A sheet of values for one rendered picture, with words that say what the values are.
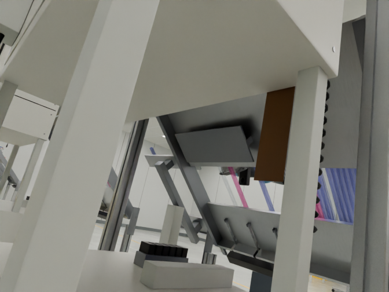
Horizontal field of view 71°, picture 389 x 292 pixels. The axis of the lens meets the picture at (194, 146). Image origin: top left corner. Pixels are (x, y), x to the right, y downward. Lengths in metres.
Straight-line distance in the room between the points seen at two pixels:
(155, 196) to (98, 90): 9.89
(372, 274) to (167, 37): 0.41
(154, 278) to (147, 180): 9.21
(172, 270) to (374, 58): 0.55
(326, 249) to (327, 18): 0.72
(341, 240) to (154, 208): 9.34
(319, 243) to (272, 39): 0.73
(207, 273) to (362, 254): 0.39
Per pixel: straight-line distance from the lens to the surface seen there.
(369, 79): 0.53
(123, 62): 0.18
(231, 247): 1.21
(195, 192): 1.12
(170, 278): 0.65
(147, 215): 9.97
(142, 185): 9.70
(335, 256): 0.99
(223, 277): 0.78
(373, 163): 0.48
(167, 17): 0.37
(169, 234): 1.30
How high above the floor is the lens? 0.78
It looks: 14 degrees up
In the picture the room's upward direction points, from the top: 12 degrees clockwise
